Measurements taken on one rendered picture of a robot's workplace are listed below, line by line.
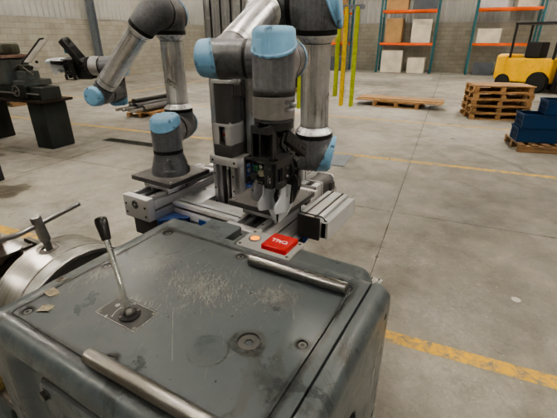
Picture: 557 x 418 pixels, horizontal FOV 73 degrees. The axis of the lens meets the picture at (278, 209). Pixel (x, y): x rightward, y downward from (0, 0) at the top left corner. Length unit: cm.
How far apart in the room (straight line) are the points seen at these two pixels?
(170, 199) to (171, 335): 98
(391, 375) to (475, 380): 44
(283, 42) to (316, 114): 53
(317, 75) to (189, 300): 73
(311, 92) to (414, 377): 168
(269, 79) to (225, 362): 44
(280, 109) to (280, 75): 5
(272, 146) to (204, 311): 30
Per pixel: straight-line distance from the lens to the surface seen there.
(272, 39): 65
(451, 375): 241
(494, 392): 242
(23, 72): 724
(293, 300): 66
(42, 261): 95
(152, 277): 75
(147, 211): 149
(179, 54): 163
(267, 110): 66
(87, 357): 60
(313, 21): 110
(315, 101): 114
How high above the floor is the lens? 166
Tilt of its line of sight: 25 degrees down
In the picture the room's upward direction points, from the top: straight up
